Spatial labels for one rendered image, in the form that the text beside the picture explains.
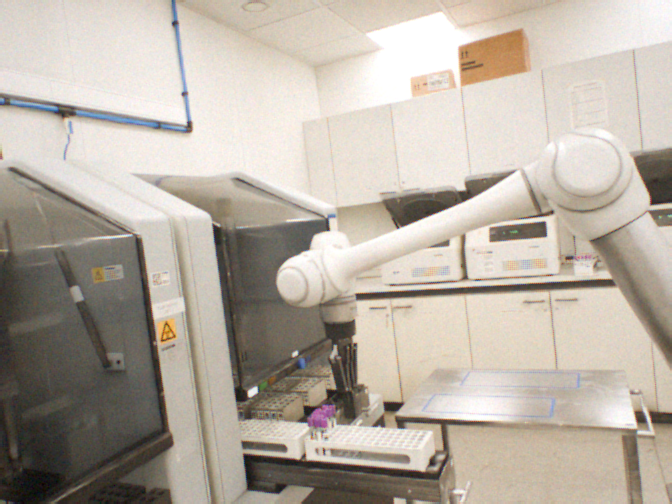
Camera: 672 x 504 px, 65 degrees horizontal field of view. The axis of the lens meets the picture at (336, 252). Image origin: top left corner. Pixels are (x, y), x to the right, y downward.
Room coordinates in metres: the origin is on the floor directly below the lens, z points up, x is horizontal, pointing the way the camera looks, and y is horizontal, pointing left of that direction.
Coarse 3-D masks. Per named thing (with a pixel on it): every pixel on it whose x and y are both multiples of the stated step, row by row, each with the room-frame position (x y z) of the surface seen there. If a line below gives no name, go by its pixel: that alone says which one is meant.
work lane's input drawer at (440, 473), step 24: (264, 456) 1.30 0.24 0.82; (432, 456) 1.17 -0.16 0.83; (264, 480) 1.29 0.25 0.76; (288, 480) 1.26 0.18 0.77; (312, 480) 1.23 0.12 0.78; (336, 480) 1.20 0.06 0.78; (360, 480) 1.17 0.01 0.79; (384, 480) 1.15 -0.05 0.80; (408, 480) 1.12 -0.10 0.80; (432, 480) 1.10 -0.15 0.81
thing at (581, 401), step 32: (448, 384) 1.67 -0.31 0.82; (480, 384) 1.63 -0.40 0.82; (512, 384) 1.60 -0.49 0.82; (544, 384) 1.56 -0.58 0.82; (576, 384) 1.53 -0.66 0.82; (608, 384) 1.50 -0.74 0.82; (416, 416) 1.43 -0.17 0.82; (448, 416) 1.41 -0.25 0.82; (480, 416) 1.38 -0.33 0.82; (512, 416) 1.35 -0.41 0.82; (544, 416) 1.33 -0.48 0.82; (576, 416) 1.30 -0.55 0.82; (608, 416) 1.28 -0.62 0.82; (448, 448) 1.83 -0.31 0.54; (640, 480) 1.20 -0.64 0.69
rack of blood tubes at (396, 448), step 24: (336, 432) 1.28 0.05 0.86; (360, 432) 1.26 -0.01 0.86; (384, 432) 1.24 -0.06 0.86; (408, 432) 1.23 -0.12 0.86; (432, 432) 1.21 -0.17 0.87; (312, 456) 1.24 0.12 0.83; (336, 456) 1.26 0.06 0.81; (360, 456) 1.25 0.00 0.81; (384, 456) 1.24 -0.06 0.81; (408, 456) 1.22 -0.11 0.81
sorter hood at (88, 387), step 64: (0, 192) 1.04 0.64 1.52; (0, 256) 0.81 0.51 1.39; (64, 256) 0.91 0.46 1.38; (128, 256) 1.03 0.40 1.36; (0, 320) 0.79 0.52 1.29; (64, 320) 0.89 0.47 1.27; (128, 320) 1.01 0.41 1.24; (0, 384) 0.78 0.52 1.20; (64, 384) 0.87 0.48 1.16; (128, 384) 0.99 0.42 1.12; (0, 448) 0.77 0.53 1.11; (64, 448) 0.86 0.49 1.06; (128, 448) 0.97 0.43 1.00
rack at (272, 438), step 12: (240, 420) 1.44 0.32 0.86; (252, 420) 1.43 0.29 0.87; (240, 432) 1.36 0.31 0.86; (252, 432) 1.34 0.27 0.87; (264, 432) 1.35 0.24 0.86; (276, 432) 1.33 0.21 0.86; (288, 432) 1.31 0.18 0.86; (300, 432) 1.30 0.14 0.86; (252, 444) 1.39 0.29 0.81; (264, 444) 1.40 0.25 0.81; (276, 444) 1.39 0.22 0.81; (288, 444) 1.27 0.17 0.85; (300, 444) 1.28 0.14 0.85; (288, 456) 1.27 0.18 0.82; (300, 456) 1.27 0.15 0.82
